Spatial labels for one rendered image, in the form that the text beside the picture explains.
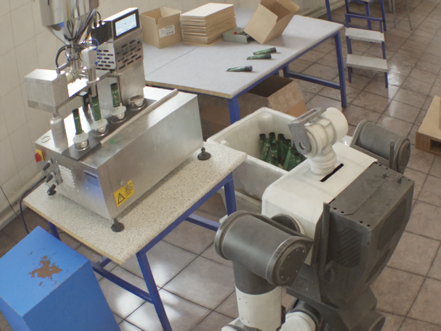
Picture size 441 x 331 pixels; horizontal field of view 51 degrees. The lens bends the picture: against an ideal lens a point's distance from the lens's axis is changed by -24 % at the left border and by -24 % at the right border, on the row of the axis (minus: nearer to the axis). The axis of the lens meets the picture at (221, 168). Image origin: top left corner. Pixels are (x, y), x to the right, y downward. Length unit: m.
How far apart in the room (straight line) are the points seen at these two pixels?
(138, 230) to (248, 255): 1.13
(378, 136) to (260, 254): 0.45
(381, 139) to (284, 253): 0.43
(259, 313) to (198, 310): 1.66
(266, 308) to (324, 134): 0.35
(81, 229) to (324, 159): 1.25
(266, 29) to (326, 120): 2.49
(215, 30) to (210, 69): 0.54
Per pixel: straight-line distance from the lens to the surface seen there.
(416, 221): 3.22
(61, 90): 2.07
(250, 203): 2.64
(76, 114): 2.02
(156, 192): 2.25
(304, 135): 1.05
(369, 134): 1.28
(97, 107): 2.10
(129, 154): 2.07
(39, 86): 2.13
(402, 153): 1.25
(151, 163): 2.18
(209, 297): 2.82
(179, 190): 2.24
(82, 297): 2.28
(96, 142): 2.09
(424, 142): 3.90
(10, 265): 2.36
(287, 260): 0.96
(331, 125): 1.09
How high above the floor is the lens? 1.99
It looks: 32 degrees down
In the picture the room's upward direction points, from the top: 7 degrees counter-clockwise
